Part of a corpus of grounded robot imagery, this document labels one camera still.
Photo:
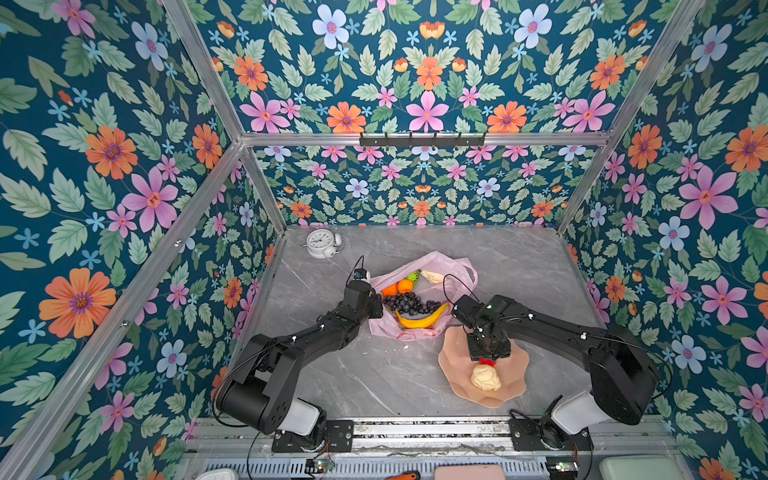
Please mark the fake purple grapes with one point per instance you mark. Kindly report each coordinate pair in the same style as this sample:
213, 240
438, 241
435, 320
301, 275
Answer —
411, 306

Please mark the aluminium mounting rail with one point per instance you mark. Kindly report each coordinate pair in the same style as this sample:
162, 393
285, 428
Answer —
411, 436

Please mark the pale green box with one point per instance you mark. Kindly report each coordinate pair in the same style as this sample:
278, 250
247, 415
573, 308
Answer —
639, 468

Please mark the pink plastic bag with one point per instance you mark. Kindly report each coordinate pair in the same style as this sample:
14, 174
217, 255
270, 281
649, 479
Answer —
460, 278

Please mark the orange tool handle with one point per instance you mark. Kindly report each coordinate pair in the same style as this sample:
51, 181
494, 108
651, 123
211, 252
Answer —
409, 475

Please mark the fake beige ginger root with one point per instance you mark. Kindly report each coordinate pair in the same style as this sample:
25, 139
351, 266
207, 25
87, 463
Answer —
433, 278

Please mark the fake green apple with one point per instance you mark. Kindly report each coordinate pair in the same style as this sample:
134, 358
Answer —
414, 276

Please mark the white object bottom left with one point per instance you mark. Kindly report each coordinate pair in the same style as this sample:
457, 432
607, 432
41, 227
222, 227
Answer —
219, 474

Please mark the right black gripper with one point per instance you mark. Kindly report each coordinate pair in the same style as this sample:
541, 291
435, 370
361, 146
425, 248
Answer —
497, 352

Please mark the pink wavy bowl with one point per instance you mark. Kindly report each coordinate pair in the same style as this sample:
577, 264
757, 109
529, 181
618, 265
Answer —
457, 366

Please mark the fake yellow banana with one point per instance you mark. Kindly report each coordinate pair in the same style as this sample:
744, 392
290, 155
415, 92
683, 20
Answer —
422, 323

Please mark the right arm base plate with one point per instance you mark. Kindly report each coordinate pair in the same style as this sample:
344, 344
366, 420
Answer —
530, 435

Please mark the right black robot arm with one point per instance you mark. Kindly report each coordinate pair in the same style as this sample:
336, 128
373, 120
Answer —
623, 378

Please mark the black hook rail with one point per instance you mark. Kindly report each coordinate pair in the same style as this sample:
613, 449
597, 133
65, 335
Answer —
409, 140

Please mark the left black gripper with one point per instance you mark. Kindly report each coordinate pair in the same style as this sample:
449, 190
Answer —
375, 301

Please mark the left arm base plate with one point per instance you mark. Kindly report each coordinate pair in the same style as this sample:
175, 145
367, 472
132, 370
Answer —
335, 436

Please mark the white alarm clock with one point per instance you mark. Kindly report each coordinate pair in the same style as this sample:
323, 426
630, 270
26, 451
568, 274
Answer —
323, 244

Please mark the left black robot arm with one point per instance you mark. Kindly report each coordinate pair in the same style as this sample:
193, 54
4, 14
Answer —
259, 390

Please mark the pink box at bottom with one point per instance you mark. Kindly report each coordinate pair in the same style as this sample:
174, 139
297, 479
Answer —
469, 472

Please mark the fake beige garlic bulb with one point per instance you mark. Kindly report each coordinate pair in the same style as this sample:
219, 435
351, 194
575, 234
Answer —
485, 377

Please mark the fake orange tangerine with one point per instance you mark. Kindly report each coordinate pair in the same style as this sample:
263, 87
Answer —
390, 291

